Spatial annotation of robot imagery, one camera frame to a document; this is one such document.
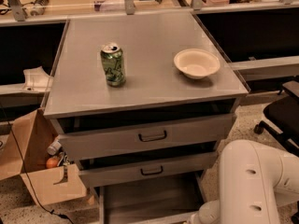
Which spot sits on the grey drawer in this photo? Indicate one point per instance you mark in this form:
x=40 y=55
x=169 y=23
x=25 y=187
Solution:
x=145 y=137
x=147 y=169
x=163 y=200

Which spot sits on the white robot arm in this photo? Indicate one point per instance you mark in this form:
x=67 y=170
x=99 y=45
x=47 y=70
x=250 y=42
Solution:
x=254 y=181

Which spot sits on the grey drawer cabinet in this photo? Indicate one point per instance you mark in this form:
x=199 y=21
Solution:
x=80 y=99

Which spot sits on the white bowl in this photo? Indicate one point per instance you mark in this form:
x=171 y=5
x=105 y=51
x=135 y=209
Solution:
x=197 y=63

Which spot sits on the green soda can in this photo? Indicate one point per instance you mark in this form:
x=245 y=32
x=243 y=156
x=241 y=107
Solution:
x=113 y=64

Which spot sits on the white bottle in box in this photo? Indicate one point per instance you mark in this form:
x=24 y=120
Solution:
x=54 y=147

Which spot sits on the orange fruit in box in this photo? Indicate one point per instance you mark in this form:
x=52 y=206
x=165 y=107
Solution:
x=52 y=162

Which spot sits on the white plastic part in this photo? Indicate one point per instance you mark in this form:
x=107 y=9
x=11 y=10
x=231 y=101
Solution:
x=36 y=80

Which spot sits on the black office chair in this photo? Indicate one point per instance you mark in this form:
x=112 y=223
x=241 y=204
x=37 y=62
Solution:
x=284 y=113

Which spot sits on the brown cardboard box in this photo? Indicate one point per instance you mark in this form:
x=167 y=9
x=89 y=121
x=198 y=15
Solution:
x=25 y=154

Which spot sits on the grey handheld device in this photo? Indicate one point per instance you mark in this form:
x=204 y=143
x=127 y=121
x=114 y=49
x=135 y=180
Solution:
x=39 y=7

